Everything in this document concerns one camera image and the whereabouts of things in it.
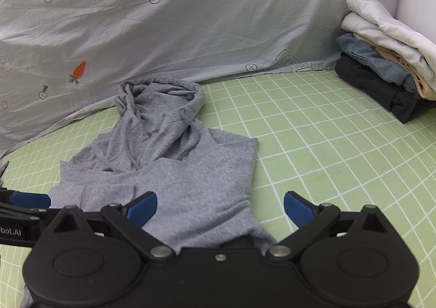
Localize white folded garment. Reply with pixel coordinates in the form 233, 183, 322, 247
346, 0, 436, 67

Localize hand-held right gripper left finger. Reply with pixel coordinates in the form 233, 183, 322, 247
43, 191, 177, 263

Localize beige folded garment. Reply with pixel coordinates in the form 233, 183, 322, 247
352, 34, 436, 101

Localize green checked bed sheet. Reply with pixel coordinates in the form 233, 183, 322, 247
0, 70, 436, 308

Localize grey zip hoodie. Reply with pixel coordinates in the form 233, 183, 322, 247
19, 78, 278, 308

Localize blue denim folded jeans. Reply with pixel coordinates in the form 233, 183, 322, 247
337, 33, 418, 94

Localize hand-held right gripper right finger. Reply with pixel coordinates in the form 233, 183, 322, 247
266, 191, 396, 263

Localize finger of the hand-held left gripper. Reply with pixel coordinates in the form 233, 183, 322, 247
0, 188, 64, 221

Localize stack of folded clothes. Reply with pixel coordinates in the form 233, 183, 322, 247
341, 13, 436, 89

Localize grey printed bed sheet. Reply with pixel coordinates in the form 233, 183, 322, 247
0, 0, 400, 159

